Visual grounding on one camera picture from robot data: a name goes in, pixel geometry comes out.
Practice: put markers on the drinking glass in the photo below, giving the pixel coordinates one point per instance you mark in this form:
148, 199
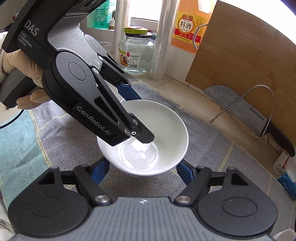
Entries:
106, 45

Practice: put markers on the metal wire rack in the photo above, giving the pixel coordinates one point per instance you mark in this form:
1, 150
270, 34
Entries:
235, 104

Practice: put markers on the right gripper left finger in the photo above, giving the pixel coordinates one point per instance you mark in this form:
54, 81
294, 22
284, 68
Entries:
89, 178

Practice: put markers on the grey checked mat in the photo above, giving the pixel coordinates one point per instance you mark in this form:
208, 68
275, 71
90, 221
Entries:
66, 143

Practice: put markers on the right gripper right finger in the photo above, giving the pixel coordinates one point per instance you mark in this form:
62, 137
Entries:
196, 180

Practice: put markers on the orange cooking wine jug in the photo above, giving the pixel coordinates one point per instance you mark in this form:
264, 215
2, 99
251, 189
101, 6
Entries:
190, 24

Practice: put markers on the white blue salt bag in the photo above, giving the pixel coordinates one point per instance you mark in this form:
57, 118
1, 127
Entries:
285, 168

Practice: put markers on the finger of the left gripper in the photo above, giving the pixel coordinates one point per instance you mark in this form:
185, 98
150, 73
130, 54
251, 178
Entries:
111, 72
104, 108

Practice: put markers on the kitchen knife black handle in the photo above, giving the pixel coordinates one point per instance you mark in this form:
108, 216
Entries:
280, 138

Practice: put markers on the bamboo cutting board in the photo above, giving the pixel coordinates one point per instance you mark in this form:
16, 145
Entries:
239, 50

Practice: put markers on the plastic wrap roll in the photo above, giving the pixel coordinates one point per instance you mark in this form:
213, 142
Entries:
163, 39
122, 20

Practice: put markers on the glass jar green lid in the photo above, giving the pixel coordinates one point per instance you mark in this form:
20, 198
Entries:
136, 50

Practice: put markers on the teal towel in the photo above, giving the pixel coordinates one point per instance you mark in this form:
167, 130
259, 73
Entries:
23, 156

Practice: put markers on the green dish soap bottle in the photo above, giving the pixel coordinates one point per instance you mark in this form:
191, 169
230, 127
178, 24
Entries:
104, 14

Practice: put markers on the gloved left hand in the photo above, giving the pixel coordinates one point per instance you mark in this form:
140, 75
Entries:
19, 60

